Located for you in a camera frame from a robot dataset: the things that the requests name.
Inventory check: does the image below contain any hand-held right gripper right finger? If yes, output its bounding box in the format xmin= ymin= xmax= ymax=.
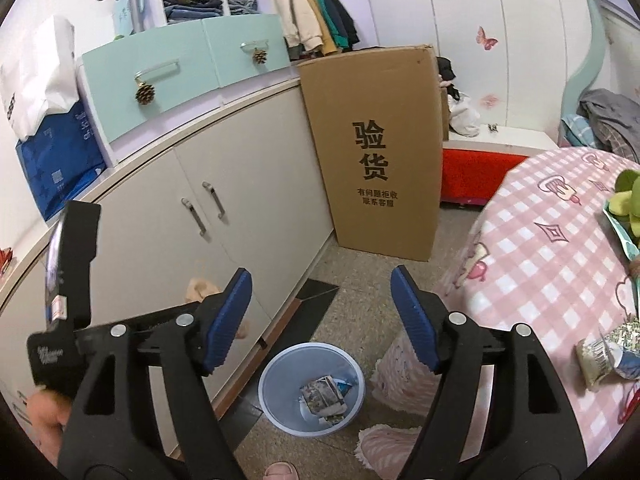
xmin=390 ymin=265 xmax=588 ymax=480

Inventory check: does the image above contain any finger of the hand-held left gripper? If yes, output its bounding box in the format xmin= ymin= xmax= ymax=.
xmin=59 ymin=201 xmax=101 ymax=332

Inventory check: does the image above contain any green plush toy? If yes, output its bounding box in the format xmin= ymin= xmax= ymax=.
xmin=605 ymin=169 xmax=640 ymax=241

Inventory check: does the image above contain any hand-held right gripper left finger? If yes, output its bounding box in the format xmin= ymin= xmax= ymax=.
xmin=56 ymin=268 xmax=253 ymax=480

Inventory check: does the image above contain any black cloth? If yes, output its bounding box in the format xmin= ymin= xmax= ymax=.
xmin=435 ymin=56 xmax=461 ymax=101

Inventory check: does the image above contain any mustard hanging garment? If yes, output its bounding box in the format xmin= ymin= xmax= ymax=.
xmin=295 ymin=0 xmax=341 ymax=56

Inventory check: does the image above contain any green hanging jacket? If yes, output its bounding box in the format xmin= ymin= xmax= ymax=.
xmin=305 ymin=0 xmax=351 ymax=46

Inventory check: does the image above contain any blue plaid pillow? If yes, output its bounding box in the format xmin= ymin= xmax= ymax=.
xmin=560 ymin=112 xmax=596 ymax=148

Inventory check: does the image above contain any grey duvet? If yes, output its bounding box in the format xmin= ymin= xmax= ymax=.
xmin=580 ymin=88 xmax=640 ymax=161

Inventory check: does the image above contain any cream hanging hoodie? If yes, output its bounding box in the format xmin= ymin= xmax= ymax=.
xmin=262 ymin=0 xmax=323 ymax=53

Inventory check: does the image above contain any white plastic bag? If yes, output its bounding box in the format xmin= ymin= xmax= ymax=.
xmin=446 ymin=92 xmax=482 ymax=138

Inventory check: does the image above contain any shiny foil packet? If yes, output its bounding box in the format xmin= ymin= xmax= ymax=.
xmin=45 ymin=225 xmax=68 ymax=321

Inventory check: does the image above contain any white low cabinet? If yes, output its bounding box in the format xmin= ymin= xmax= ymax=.
xmin=0 ymin=77 xmax=336 ymax=461

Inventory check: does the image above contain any pink butterfly sticker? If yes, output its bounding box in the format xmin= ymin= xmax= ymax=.
xmin=475 ymin=26 xmax=499 ymax=52

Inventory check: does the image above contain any small teal drawer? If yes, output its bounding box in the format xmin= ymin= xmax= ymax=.
xmin=202 ymin=14 xmax=291 ymax=92

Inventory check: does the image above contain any person's left hand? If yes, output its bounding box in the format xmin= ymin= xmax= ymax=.
xmin=27 ymin=391 xmax=74 ymax=454

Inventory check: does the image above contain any blue shopping bag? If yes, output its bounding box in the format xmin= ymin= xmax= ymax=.
xmin=15 ymin=100 xmax=108 ymax=223

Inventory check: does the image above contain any tall cardboard box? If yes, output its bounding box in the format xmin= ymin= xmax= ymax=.
xmin=297 ymin=44 xmax=446 ymax=262

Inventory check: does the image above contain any teal bunk bed frame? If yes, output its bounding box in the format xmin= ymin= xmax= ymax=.
xmin=557 ymin=0 xmax=640 ymax=146

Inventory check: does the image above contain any pink slipper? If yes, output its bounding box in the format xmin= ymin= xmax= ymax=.
xmin=262 ymin=461 xmax=296 ymax=480

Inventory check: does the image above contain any teal cardboard box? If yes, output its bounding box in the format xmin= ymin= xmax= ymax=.
xmin=112 ymin=0 xmax=138 ymax=36

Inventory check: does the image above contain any metal cabinet handle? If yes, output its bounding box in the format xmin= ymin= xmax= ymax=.
xmin=181 ymin=198 xmax=207 ymax=237
xmin=201 ymin=181 xmax=226 ymax=220

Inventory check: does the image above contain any pink checkered tablecloth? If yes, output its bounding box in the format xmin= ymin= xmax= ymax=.
xmin=357 ymin=147 xmax=640 ymax=478

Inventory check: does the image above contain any white paper bag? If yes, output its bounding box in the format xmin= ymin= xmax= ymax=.
xmin=0 ymin=15 xmax=81 ymax=141

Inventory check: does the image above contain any crumpled snack bag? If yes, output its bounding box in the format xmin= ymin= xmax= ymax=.
xmin=575 ymin=317 xmax=640 ymax=391

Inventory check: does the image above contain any blue plastic trash bin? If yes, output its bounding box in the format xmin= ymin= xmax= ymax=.
xmin=258 ymin=342 xmax=366 ymax=436

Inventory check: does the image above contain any large teal drawer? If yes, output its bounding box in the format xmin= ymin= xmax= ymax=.
xmin=80 ymin=22 xmax=221 ymax=143

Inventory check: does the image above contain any printed paper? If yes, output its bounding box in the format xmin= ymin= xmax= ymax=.
xmin=299 ymin=375 xmax=353 ymax=423

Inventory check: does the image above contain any white wardrobe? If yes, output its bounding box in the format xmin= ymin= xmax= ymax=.
xmin=370 ymin=0 xmax=601 ymax=136

